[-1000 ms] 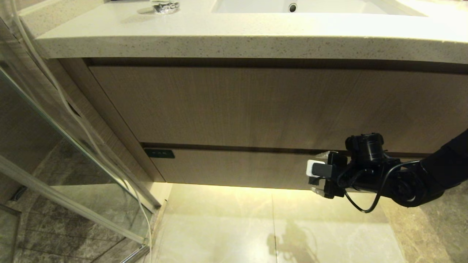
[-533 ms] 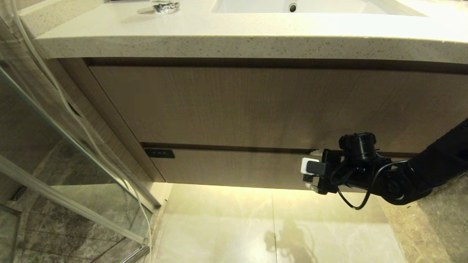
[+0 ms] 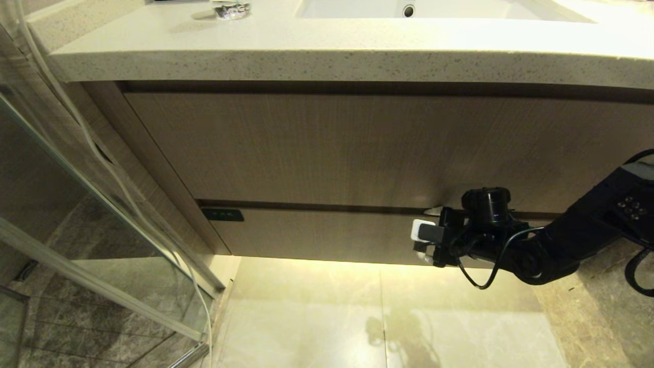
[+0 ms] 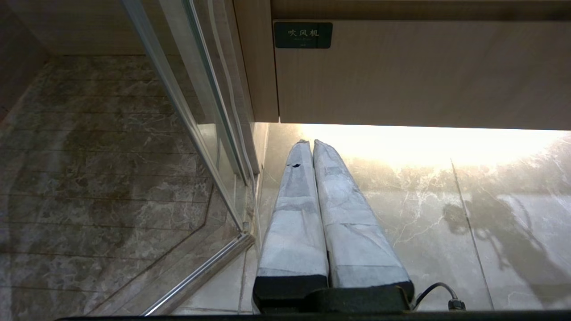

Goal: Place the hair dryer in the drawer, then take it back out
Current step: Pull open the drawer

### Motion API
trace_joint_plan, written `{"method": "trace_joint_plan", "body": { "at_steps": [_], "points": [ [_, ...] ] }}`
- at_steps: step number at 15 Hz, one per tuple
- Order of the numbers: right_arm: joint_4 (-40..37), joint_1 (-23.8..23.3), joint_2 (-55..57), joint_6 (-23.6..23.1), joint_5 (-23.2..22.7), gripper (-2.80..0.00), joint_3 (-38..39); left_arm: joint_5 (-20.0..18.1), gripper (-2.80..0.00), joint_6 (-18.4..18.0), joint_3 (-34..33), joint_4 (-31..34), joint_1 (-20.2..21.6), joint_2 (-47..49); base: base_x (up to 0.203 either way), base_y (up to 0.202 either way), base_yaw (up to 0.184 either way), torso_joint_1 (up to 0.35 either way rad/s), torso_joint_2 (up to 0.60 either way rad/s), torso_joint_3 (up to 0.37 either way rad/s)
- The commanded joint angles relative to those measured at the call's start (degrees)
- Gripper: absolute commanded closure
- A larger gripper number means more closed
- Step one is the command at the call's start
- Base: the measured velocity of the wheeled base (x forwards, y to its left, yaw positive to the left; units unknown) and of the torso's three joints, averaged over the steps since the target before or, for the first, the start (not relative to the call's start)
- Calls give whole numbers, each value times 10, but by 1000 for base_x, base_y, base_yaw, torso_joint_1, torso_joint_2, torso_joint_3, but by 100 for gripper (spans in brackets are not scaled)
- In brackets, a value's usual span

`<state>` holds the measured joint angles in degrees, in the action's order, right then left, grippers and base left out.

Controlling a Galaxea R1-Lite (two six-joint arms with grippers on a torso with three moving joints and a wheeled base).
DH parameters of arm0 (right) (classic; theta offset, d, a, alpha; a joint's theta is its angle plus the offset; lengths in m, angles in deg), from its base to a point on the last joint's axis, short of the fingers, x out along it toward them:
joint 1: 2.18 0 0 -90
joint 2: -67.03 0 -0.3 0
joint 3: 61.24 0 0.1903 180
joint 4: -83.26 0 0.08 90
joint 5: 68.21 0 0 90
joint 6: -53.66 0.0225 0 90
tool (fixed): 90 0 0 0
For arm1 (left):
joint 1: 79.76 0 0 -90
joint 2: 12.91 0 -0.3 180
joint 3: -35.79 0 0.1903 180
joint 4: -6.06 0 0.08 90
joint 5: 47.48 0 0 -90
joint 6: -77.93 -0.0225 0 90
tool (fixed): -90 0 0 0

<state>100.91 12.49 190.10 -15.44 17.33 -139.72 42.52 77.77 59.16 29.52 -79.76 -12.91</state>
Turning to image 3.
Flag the light wooden pull-out drawer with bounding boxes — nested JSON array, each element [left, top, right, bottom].
[[197, 201, 557, 269]]

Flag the light wooden vanity cabinet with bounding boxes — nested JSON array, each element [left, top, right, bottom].
[[64, 81, 654, 256]]

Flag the speckled beige stone countertop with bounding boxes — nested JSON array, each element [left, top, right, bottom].
[[25, 0, 654, 91]]

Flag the white ceramic sink basin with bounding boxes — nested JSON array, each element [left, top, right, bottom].
[[295, 0, 596, 22]]

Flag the clear glass dish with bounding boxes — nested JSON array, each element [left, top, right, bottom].
[[192, 0, 252, 21]]

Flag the glass shower door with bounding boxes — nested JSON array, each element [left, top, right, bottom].
[[0, 0, 225, 368]]

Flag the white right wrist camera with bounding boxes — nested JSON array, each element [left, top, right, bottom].
[[411, 219, 444, 244]]

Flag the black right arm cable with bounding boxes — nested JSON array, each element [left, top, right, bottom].
[[450, 150, 654, 298]]

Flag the thin white hose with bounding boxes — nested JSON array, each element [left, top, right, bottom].
[[13, 0, 214, 361]]

